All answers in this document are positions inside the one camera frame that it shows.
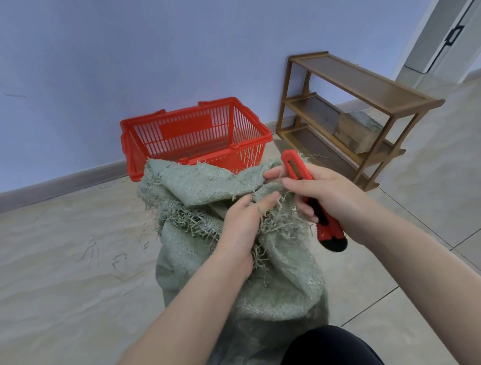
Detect person's right hand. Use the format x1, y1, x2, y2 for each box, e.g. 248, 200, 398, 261
263, 162, 377, 246

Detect person's left hand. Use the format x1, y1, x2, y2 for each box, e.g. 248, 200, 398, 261
213, 191, 282, 280

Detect red utility knife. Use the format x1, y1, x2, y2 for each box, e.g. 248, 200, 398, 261
281, 149, 348, 253

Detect green woven sack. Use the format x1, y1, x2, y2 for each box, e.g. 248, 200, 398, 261
137, 157, 330, 365

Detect person's left forearm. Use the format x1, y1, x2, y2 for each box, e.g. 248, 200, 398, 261
117, 251, 255, 365

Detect person's right forearm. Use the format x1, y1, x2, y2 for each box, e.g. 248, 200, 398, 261
347, 203, 481, 365

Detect weathered wooden block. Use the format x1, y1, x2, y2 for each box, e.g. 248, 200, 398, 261
333, 111, 384, 154

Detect brown wooden shelf rack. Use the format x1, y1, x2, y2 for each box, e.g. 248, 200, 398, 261
276, 51, 446, 192

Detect red plastic shopping basket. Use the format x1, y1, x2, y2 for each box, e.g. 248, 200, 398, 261
120, 97, 273, 183

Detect person's black trouser leg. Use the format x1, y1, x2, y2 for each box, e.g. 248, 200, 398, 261
280, 325, 386, 365

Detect white door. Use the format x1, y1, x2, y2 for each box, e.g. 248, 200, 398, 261
404, 0, 481, 74

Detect black door hinge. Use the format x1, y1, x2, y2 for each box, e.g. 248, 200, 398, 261
444, 25, 466, 47

